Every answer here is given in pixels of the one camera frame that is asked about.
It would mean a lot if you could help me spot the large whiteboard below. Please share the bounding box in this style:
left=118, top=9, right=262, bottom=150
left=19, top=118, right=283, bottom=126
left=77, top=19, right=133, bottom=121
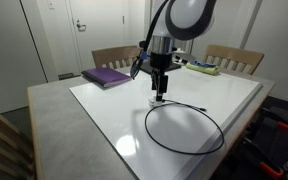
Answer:
left=69, top=65, right=264, bottom=180

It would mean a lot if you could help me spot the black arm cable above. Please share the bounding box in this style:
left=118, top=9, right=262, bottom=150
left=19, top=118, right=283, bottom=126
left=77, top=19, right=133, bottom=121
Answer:
left=129, top=0, right=170, bottom=80

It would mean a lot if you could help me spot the orange handled bar clamp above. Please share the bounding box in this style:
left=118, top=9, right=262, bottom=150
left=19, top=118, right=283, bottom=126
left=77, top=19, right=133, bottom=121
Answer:
left=243, top=136, right=285, bottom=180
left=276, top=120, right=288, bottom=133

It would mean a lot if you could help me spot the wooden slat-back chair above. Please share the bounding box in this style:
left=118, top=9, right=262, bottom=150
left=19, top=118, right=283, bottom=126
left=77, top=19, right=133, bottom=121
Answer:
left=91, top=45, right=143, bottom=70
left=0, top=100, right=37, bottom=180
left=202, top=44, right=265, bottom=76

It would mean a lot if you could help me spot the white door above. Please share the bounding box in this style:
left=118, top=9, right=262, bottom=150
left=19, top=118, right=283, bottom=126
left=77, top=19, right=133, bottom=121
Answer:
left=65, top=0, right=127, bottom=77

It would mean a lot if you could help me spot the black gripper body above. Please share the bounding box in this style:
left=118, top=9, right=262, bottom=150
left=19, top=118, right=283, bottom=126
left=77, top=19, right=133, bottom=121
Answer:
left=149, top=51, right=174, bottom=78

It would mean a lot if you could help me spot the blue cloth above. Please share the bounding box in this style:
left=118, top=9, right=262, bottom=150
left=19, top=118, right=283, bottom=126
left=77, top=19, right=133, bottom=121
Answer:
left=193, top=59, right=218, bottom=68

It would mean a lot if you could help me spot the black charger cable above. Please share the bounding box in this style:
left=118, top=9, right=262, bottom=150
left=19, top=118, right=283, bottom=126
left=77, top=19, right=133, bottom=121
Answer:
left=144, top=98, right=226, bottom=156

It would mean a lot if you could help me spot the yellow cloth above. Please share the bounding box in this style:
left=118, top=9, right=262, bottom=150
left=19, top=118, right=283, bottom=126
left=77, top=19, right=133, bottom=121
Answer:
left=185, top=62, right=221, bottom=76

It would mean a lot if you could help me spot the purple notebook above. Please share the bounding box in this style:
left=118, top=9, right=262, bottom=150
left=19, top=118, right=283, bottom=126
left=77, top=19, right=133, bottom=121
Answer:
left=80, top=67, right=133, bottom=89

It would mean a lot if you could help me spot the white charger block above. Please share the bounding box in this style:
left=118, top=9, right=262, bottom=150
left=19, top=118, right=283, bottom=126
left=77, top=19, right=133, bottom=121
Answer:
left=148, top=94, right=166, bottom=108

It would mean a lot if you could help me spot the metal door handle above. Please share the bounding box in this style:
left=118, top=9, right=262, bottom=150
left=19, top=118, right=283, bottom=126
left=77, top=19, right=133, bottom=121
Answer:
left=75, top=18, right=88, bottom=33

